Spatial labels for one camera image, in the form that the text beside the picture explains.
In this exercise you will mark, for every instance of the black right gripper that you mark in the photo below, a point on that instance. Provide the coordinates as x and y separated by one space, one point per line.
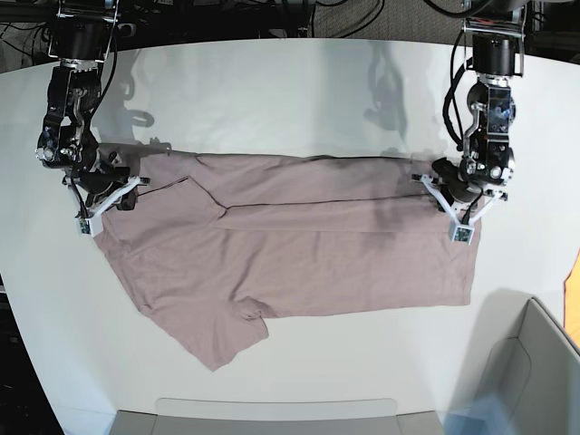
99 181

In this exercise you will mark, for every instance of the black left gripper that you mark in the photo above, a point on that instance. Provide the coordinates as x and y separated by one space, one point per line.
455 184

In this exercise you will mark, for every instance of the pink T-shirt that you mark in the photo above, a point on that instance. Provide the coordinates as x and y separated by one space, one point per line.
219 244

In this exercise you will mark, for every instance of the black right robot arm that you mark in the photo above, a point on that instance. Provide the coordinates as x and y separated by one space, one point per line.
82 37

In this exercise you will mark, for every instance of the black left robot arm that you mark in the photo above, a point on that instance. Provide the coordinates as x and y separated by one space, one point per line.
497 32

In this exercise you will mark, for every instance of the orange cloth at edge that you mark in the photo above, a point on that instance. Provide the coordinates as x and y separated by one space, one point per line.
572 303

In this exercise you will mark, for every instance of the grey box right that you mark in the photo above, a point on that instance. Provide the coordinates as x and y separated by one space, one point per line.
536 372

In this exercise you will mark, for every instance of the grey tray bottom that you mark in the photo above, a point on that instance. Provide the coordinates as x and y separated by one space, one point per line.
180 416

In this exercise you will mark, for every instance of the blue cloth in box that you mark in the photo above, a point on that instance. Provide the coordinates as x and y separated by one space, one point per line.
487 415

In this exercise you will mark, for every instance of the white camera bracket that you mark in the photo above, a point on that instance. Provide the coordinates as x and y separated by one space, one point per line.
464 211
89 218

